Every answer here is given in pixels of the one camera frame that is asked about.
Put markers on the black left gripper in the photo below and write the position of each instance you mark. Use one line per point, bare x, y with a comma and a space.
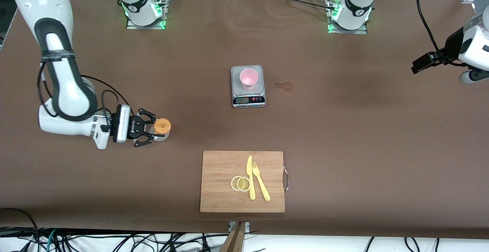
450, 46

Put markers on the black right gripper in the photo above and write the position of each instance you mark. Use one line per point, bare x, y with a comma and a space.
136, 127

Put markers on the clear sauce bottle orange cap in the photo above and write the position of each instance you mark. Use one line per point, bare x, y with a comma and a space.
162, 126

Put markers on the pink plastic cup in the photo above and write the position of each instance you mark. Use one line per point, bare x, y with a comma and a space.
249, 79

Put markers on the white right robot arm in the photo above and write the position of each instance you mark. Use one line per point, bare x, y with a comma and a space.
68, 91

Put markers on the wooden cutting board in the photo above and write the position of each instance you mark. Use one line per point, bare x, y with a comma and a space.
217, 183

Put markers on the lemon slice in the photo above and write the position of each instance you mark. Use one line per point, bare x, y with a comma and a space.
233, 183
243, 184

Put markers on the silver digital kitchen scale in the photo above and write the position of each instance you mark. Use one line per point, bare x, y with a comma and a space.
247, 99

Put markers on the yellow plastic knife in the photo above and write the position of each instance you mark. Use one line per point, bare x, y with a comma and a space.
251, 179

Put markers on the brown table cover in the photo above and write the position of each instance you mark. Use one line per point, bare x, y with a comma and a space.
344, 148

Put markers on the yellow plastic fork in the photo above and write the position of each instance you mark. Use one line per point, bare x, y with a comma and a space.
261, 185

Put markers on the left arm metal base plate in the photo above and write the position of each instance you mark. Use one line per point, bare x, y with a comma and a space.
363, 31

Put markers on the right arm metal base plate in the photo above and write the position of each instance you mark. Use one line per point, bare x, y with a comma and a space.
131, 25

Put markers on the small metal bracket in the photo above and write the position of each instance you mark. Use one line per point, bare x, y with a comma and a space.
247, 226

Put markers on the wooden post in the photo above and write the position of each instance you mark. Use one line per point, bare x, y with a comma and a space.
235, 240

